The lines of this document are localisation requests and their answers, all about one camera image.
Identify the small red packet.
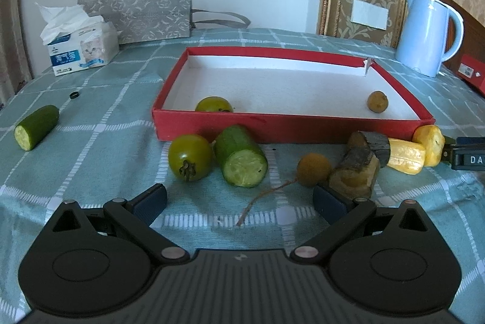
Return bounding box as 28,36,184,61
457,56,485,89

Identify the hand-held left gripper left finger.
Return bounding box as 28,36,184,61
45,184,190,265

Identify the thick cucumber piece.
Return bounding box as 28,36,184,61
214,125,269,189

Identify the white wall switch plate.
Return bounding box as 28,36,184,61
351,0,390,31

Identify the tissue pack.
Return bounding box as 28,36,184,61
35,2,120,77

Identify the brown longan with stem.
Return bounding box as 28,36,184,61
235,153,333,228

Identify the brown wooden headboard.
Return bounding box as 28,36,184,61
433,0,485,97

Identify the yellow fruit piece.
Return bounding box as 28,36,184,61
387,138,426,175
412,125,446,167

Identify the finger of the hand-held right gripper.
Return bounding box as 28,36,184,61
440,145,485,171
444,135,485,147

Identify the striped curtain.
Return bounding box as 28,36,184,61
0,0,33,108

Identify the green tomato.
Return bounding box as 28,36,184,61
195,96,234,113
168,134,214,182

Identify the slim cucumber piece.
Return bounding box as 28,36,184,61
14,104,60,151

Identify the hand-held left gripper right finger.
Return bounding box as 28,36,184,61
290,184,436,265

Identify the grey patterned bag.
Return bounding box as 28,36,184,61
78,0,251,45

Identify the light blue kettle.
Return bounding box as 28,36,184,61
395,0,465,78

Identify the red cardboard box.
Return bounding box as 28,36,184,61
152,46,436,143

